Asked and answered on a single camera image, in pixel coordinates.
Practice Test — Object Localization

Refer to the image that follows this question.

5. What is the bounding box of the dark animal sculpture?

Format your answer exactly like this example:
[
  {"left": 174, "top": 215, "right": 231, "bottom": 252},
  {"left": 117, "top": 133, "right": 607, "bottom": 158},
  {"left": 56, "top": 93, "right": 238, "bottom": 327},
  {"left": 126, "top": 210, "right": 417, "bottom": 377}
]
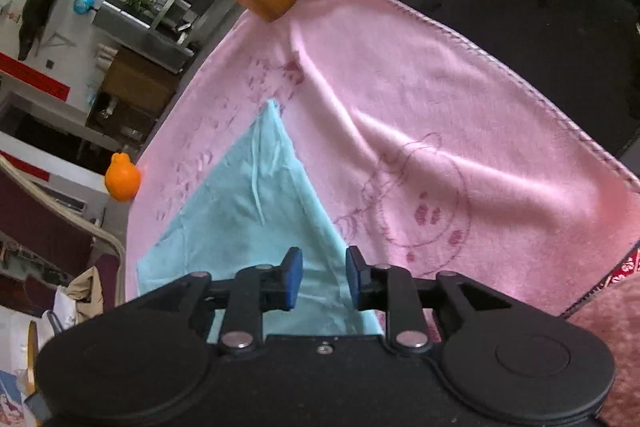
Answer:
[{"left": 17, "top": 0, "right": 68, "bottom": 62}]

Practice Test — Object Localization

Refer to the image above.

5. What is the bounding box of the white printed garment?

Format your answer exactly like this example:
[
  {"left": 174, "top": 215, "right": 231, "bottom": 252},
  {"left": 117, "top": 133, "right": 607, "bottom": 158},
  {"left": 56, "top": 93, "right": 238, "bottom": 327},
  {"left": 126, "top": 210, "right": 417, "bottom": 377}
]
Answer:
[{"left": 0, "top": 287, "right": 68, "bottom": 427}]

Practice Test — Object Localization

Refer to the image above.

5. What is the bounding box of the red patterned rug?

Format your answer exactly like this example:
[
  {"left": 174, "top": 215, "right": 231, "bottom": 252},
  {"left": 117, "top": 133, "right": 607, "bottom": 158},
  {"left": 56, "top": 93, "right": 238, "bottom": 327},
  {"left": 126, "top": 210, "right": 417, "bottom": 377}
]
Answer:
[{"left": 607, "top": 249, "right": 640, "bottom": 295}]

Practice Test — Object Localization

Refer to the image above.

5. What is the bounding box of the brown wooden cabinet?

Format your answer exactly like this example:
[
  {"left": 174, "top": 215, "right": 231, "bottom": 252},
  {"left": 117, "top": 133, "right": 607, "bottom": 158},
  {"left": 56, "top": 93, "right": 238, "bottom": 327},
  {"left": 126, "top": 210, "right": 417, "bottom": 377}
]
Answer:
[{"left": 86, "top": 47, "right": 181, "bottom": 148}]

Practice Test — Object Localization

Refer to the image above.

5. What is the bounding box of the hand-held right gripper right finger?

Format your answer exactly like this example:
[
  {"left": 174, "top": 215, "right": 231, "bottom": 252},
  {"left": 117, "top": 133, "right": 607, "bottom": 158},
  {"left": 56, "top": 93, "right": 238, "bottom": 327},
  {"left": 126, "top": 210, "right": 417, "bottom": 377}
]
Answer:
[{"left": 346, "top": 246, "right": 514, "bottom": 355}]

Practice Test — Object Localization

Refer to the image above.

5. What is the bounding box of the maroon chair with gold frame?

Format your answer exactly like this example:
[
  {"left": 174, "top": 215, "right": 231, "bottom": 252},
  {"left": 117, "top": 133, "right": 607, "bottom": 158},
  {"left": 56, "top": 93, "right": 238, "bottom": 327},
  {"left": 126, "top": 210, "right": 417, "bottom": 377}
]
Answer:
[{"left": 0, "top": 154, "right": 126, "bottom": 323}]

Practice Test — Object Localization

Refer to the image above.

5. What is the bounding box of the long red paper banner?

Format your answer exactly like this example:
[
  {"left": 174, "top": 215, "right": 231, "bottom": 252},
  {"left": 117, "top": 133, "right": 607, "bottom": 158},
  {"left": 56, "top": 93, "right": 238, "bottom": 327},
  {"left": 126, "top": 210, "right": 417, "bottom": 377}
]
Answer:
[
  {"left": 0, "top": 52, "right": 73, "bottom": 100},
  {"left": 0, "top": 149, "right": 51, "bottom": 180}
]

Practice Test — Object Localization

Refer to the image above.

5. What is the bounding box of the large knobbed orange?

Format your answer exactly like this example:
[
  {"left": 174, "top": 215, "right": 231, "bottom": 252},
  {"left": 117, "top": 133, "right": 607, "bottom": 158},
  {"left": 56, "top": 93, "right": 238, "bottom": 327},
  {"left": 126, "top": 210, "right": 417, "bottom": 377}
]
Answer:
[{"left": 104, "top": 152, "right": 142, "bottom": 202}]

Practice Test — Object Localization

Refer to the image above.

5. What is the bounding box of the white wall shelf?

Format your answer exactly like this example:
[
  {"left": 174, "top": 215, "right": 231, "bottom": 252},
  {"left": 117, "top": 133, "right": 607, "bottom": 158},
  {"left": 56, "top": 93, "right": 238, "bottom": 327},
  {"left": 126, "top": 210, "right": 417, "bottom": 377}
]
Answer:
[{"left": 40, "top": 0, "right": 101, "bottom": 52}]

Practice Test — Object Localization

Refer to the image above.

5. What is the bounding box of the light teal shirt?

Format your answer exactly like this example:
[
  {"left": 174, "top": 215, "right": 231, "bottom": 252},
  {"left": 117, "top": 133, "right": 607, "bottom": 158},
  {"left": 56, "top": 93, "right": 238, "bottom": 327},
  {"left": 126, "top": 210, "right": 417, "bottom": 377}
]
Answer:
[{"left": 137, "top": 99, "right": 383, "bottom": 343}]

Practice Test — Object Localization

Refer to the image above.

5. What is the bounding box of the pinkish plush cloth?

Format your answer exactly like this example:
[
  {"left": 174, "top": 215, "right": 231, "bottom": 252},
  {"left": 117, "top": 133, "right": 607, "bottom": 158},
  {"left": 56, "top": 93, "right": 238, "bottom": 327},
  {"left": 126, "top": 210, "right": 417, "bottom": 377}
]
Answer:
[{"left": 567, "top": 274, "right": 640, "bottom": 427}]

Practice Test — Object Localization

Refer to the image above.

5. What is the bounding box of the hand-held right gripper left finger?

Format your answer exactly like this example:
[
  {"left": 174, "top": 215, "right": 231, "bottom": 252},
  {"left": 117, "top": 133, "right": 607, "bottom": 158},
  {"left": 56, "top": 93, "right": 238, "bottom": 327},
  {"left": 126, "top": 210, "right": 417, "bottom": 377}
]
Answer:
[{"left": 131, "top": 247, "right": 305, "bottom": 355}]

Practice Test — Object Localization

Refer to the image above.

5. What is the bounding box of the pink printed blanket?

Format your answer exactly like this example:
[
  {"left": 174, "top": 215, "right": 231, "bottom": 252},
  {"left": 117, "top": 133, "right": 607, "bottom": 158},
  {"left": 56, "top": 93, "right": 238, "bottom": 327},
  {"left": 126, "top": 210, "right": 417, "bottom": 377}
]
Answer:
[{"left": 125, "top": 0, "right": 640, "bottom": 343}]

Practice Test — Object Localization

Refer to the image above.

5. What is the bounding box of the tall grey floor speaker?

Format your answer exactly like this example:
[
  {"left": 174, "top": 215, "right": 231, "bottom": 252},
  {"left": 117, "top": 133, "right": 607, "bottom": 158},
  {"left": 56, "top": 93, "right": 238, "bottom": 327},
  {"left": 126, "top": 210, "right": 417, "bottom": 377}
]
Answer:
[{"left": 92, "top": 0, "right": 196, "bottom": 72}]

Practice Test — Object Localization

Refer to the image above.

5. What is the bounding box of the beige garment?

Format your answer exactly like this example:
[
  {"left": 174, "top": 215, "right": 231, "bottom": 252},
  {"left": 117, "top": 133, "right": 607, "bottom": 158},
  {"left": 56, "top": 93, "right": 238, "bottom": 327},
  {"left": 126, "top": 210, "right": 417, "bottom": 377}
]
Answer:
[{"left": 65, "top": 264, "right": 106, "bottom": 323}]

